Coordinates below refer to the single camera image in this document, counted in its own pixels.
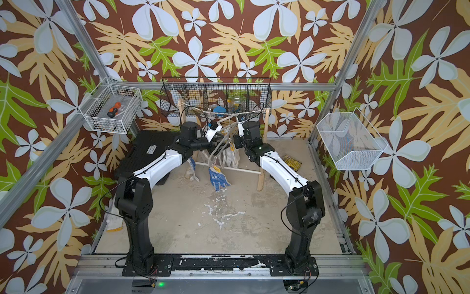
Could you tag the aluminium frame post left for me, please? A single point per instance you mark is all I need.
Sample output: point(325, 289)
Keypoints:
point(19, 192)

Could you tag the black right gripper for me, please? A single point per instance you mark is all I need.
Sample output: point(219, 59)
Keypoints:
point(238, 141)

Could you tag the blue object in basket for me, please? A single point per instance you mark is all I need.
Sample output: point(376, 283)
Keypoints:
point(219, 110)

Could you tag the white wire basket left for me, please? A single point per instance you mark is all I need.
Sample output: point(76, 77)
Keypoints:
point(105, 95)

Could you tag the white glove behind left arm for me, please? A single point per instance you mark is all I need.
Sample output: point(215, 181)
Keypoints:
point(114, 222)

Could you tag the black plastic tool case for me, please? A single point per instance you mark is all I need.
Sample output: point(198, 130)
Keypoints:
point(147, 147)

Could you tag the black wire basket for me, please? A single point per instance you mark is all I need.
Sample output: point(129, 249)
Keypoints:
point(206, 94)

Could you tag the aluminium frame post right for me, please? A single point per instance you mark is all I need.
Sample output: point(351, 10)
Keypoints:
point(359, 39)

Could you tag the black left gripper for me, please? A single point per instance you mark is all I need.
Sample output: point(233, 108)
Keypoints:
point(212, 147)

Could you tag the white mesh basket right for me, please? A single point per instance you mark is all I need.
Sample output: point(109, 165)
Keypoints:
point(351, 140)

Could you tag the clear glass jar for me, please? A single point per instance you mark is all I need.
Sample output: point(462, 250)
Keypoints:
point(237, 104)

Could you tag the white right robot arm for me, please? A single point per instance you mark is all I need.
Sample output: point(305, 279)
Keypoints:
point(305, 205)

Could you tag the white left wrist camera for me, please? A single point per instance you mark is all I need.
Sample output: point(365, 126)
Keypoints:
point(213, 129)

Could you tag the blue dotted yellow cuff glove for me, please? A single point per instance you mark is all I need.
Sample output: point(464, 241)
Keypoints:
point(191, 171)

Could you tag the aluminium frame post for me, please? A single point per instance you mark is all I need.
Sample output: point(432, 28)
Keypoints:
point(19, 192)
point(359, 39)

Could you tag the white yellow cuff glove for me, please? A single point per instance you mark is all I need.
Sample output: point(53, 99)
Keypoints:
point(230, 157)

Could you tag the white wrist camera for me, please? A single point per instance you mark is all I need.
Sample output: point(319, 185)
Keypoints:
point(213, 129)
point(240, 126)

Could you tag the white clip hanger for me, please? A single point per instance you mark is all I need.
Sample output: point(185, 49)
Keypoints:
point(229, 119)

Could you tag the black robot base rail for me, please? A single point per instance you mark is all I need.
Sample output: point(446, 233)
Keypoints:
point(278, 265)

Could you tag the yellow screwdriver bit set case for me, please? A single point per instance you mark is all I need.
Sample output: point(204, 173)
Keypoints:
point(292, 162)

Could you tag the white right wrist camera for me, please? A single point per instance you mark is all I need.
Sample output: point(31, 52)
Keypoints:
point(240, 126)

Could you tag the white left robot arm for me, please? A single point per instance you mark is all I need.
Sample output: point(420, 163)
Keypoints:
point(134, 198)

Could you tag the wooden drying rack frame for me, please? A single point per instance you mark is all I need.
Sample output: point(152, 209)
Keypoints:
point(266, 112)

